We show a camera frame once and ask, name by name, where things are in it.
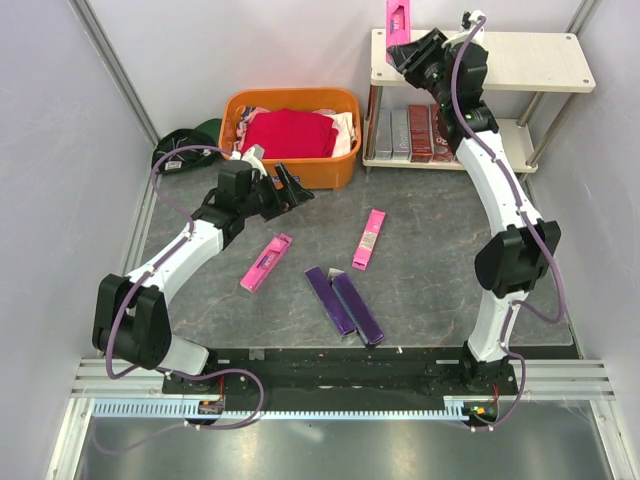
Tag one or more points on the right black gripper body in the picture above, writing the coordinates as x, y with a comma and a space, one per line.
427, 74

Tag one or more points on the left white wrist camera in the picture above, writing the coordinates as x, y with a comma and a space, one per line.
253, 156

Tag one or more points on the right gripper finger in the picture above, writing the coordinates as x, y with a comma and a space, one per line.
406, 58
433, 39

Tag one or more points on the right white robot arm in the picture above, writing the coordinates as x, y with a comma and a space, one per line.
520, 251

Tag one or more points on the silver Protefix toothpaste box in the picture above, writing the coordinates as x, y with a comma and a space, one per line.
401, 141

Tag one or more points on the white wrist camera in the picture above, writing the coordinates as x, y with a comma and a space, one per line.
472, 29
253, 156

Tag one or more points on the pink labelled toothpaste box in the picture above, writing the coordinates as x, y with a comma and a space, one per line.
368, 240

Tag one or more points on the red folded cloth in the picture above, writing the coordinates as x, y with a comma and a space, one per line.
290, 134

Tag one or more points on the dark green cap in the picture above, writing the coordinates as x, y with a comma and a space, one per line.
195, 145

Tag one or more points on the purple toothpaste box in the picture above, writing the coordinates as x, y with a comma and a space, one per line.
366, 325
330, 301

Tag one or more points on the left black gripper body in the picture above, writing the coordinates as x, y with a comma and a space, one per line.
263, 195

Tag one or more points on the orange plastic basket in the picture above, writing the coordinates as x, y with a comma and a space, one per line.
314, 174

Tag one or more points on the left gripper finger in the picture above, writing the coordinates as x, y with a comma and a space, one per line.
273, 208
291, 191

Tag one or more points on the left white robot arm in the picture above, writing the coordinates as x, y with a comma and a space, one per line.
131, 320

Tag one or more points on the silver-sided red toothpaste box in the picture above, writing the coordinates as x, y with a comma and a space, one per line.
420, 133

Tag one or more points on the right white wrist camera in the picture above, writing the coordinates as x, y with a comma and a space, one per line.
472, 29

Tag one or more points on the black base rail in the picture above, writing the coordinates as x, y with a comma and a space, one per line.
432, 371

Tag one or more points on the red 3D toothpaste box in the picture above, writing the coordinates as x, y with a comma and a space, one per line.
441, 152

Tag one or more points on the white two-tier shelf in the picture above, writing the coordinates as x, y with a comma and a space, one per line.
538, 63

